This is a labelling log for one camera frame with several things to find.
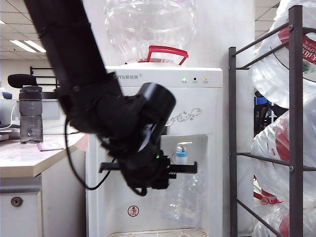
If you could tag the black wall shelf rack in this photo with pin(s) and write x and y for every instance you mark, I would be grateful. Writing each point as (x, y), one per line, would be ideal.
(31, 70)

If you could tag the white tap with blue collar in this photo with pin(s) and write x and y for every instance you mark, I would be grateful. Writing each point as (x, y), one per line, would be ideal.
(182, 154)

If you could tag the pink card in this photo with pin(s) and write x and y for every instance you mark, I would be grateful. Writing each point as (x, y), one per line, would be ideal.
(49, 146)

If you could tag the white desk with beige top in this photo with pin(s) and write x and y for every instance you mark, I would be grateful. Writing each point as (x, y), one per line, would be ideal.
(56, 209)

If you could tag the white drip tray grille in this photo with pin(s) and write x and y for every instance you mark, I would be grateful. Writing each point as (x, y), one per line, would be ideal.
(158, 233)

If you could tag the round cabinet lock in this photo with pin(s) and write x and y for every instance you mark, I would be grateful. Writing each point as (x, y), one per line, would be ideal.
(16, 201)

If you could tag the ceiling light panel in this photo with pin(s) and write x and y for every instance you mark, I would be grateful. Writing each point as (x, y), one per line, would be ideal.
(24, 46)

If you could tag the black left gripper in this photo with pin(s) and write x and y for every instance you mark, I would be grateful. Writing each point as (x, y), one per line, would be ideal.
(148, 172)

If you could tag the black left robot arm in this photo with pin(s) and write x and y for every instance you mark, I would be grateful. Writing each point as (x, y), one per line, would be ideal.
(74, 61)

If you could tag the brown metal rack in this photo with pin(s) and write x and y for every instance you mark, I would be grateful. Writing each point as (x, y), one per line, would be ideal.
(295, 98)

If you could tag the black chair headrest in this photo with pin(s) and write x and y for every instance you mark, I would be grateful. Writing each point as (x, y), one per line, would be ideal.
(21, 80)

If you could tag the clear inverted water jug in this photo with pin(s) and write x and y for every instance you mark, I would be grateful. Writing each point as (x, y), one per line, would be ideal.
(150, 24)

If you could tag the red round sticker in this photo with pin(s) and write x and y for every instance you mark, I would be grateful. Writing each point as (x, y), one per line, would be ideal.
(133, 211)

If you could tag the grey water bottle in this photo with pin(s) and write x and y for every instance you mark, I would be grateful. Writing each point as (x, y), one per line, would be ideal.
(31, 116)

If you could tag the white water dispenser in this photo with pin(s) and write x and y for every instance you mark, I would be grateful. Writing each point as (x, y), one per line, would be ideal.
(197, 98)

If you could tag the clear plastic mug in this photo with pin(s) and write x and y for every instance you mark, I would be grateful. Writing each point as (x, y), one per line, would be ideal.
(184, 197)

